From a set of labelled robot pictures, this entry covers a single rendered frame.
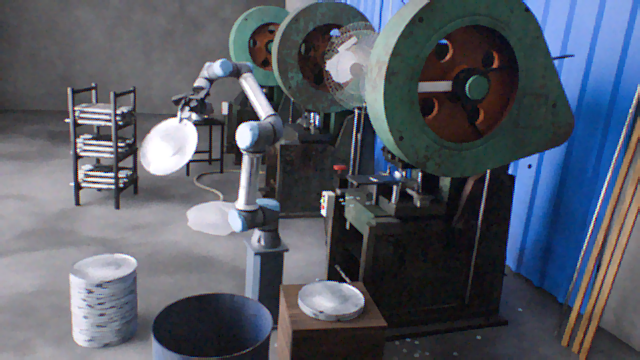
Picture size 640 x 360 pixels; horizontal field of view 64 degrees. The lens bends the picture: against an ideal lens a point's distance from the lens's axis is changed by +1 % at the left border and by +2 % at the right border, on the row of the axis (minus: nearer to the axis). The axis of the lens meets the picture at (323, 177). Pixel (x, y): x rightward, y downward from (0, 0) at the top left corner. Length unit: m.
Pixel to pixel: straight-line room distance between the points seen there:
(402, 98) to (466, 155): 0.43
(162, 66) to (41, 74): 1.78
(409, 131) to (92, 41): 7.28
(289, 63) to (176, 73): 5.33
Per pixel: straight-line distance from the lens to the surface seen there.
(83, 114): 4.39
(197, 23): 8.97
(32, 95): 9.14
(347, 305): 2.25
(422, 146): 2.21
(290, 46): 3.79
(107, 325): 2.64
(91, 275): 2.60
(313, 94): 3.86
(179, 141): 2.40
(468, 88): 2.21
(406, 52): 2.11
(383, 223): 2.48
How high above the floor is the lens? 1.49
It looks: 16 degrees down
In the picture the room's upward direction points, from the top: 5 degrees clockwise
